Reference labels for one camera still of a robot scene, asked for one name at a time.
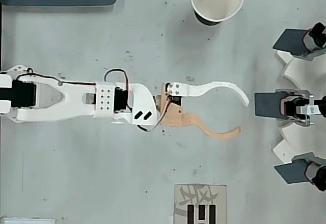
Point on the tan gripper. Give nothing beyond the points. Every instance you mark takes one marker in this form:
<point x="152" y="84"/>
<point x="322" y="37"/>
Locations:
<point x="175" y="117"/>

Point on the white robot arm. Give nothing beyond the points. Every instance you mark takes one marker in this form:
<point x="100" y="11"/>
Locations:
<point x="71" y="99"/>

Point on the grey dispenser head with paddle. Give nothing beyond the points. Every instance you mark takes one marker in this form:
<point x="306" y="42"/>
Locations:
<point x="290" y="173"/>
<point x="287" y="40"/>
<point x="266" y="104"/>

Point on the printed cardboard sheet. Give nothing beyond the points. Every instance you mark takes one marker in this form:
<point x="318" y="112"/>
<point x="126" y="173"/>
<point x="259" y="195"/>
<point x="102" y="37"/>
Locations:
<point x="183" y="208"/>

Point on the white round machine base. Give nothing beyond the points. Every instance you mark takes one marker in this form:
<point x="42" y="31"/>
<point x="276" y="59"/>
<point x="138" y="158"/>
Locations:
<point x="305" y="73"/>

